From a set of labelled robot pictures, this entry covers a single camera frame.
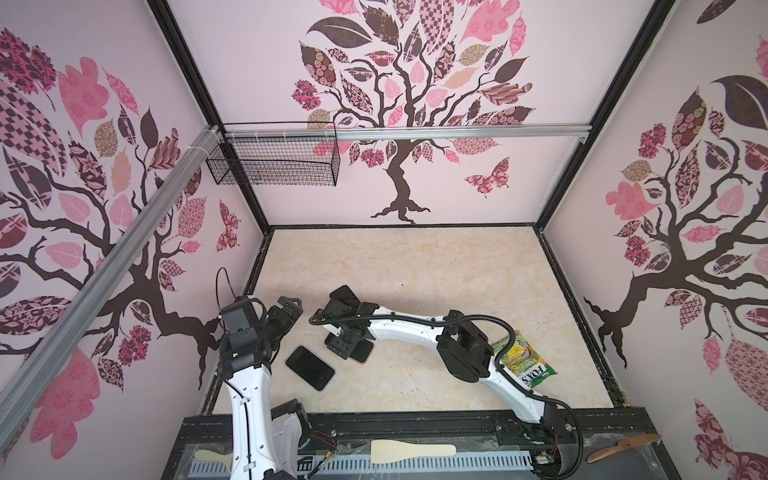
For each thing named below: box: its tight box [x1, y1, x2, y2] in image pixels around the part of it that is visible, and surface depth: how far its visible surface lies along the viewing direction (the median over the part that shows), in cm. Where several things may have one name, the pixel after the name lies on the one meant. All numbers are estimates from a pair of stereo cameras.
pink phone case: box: [349, 340, 373, 363], surface depth 87 cm
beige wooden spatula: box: [370, 439, 457, 463], surface depth 73 cm
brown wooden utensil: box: [587, 434, 662, 463], surface depth 74 cm
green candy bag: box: [493, 330, 558, 388], surface depth 84 cm
